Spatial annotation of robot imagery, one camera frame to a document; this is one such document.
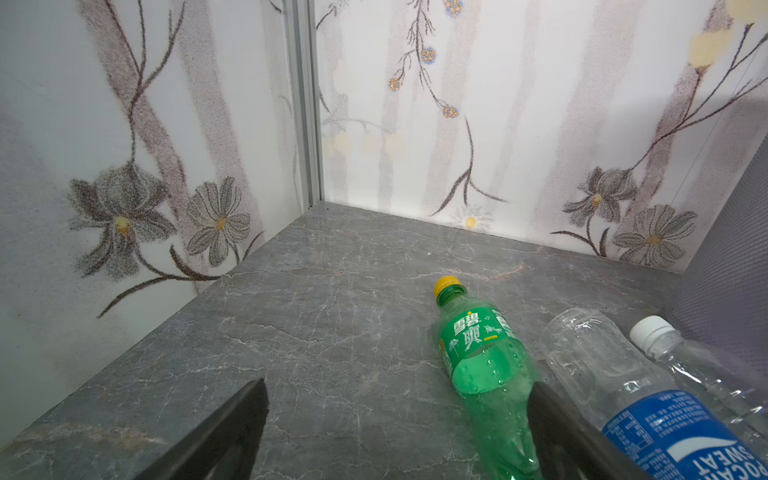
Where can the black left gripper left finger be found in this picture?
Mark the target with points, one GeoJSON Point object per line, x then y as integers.
{"type": "Point", "coordinates": [224, 445]}

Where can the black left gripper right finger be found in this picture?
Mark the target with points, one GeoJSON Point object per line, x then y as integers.
{"type": "Point", "coordinates": [568, 447]}

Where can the green Sprite bottle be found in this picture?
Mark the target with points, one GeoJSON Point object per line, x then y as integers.
{"type": "Point", "coordinates": [493, 374]}

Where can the purple-lined mesh trash bin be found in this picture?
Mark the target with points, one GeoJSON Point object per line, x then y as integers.
{"type": "Point", "coordinates": [722, 297]}

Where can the Pocari Sweat bottle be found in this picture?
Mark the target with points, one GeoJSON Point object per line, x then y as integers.
{"type": "Point", "coordinates": [639, 406]}

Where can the clear bottle white cap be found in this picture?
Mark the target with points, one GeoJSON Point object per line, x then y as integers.
{"type": "Point", "coordinates": [731, 389]}

